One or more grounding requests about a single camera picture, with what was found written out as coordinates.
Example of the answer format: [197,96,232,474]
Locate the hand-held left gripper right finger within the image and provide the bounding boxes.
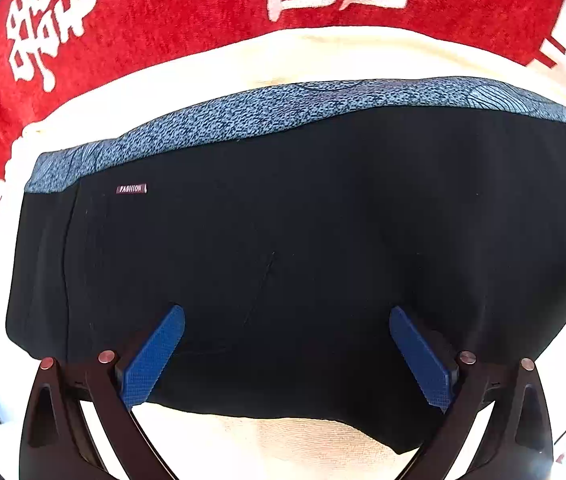
[389,305,554,480]

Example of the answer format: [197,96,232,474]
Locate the black pants with grey waistband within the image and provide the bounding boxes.
[5,76,566,454]

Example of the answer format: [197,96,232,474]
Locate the red printed blanket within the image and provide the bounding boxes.
[0,0,566,366]

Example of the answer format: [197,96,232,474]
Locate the cream towel cushion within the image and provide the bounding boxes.
[0,25,566,480]

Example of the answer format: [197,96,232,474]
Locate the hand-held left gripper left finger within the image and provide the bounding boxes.
[18,304,186,480]

